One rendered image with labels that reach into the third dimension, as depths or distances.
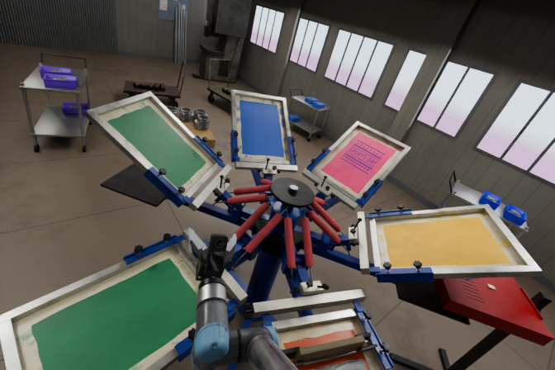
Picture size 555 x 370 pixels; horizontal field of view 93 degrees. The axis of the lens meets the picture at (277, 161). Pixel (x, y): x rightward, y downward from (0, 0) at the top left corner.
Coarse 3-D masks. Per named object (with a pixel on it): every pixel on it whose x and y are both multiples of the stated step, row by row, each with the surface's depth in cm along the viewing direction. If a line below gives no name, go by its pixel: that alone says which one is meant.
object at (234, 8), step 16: (208, 0) 737; (224, 0) 683; (240, 0) 701; (208, 16) 748; (224, 16) 703; (240, 16) 722; (208, 32) 769; (224, 32) 725; (240, 32) 745; (208, 48) 779; (224, 48) 782; (240, 48) 800; (208, 64) 782; (224, 64) 802; (224, 80) 830
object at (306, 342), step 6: (294, 342) 132; (300, 342) 132; (306, 342) 133; (312, 342) 134; (318, 342) 135; (288, 348) 129; (300, 348) 130; (324, 360) 128; (306, 366) 124; (312, 366) 125; (318, 366) 125; (324, 366) 126
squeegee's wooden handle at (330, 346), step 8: (360, 336) 132; (320, 344) 124; (328, 344) 124; (336, 344) 125; (344, 344) 126; (352, 344) 128; (360, 344) 131; (296, 352) 122; (304, 352) 119; (312, 352) 120; (320, 352) 122; (328, 352) 124; (336, 352) 127; (296, 360) 121; (304, 360) 122
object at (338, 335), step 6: (342, 330) 143; (348, 330) 144; (324, 336) 138; (330, 336) 139; (336, 336) 139; (342, 336) 140; (348, 336) 141; (354, 336) 142; (324, 342) 135; (354, 354) 134; (360, 354) 134; (330, 360) 129; (336, 360) 129; (342, 360) 130; (330, 366) 127; (366, 366) 130
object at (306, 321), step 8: (336, 312) 147; (344, 312) 148; (352, 312) 150; (280, 320) 136; (288, 320) 137; (296, 320) 138; (304, 320) 139; (312, 320) 140; (320, 320) 141; (328, 320) 143; (336, 320) 146; (280, 328) 132; (288, 328) 135; (296, 328) 137; (360, 328) 146; (368, 344) 139; (376, 360) 133
